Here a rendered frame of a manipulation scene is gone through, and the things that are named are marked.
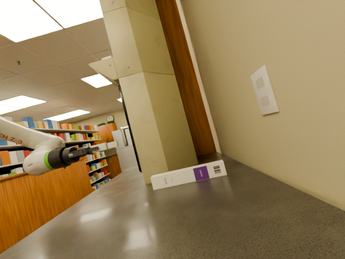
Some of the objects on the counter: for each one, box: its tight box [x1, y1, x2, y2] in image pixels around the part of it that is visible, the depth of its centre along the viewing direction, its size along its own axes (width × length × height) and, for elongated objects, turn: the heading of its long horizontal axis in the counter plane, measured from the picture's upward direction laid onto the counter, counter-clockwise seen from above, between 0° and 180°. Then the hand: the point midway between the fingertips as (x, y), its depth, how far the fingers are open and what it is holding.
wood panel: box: [155, 0, 217, 157], centre depth 107 cm, size 49×3×140 cm, turn 6°
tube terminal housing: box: [103, 7, 199, 184], centre depth 84 cm, size 25×32×77 cm
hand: (109, 145), depth 73 cm, fingers open, 11 cm apart
